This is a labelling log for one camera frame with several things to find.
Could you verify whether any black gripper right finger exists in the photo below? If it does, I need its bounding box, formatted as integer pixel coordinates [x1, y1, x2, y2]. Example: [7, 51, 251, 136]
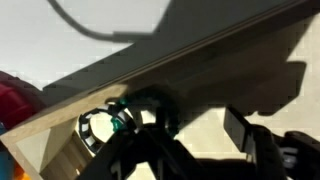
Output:
[223, 105, 288, 180]

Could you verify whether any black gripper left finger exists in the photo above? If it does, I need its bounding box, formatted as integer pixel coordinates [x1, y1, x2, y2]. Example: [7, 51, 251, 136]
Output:
[76, 123, 209, 180]

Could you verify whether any dark green toy ring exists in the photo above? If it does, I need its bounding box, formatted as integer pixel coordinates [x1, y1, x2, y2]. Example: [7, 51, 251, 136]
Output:
[111, 87, 183, 138]

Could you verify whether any wooden slatted tray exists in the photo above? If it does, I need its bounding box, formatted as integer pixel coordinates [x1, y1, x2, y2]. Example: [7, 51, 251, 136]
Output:
[0, 0, 320, 180]

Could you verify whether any black and white toy ring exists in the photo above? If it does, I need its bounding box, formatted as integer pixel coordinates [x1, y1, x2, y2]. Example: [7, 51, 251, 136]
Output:
[78, 104, 135, 155]

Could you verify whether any orange toy ring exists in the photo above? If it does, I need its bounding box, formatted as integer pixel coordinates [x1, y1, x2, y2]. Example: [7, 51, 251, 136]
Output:
[13, 164, 33, 180]

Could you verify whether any red toy ring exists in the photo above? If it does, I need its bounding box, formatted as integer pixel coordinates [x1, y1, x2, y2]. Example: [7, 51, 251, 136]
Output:
[0, 70, 46, 132]

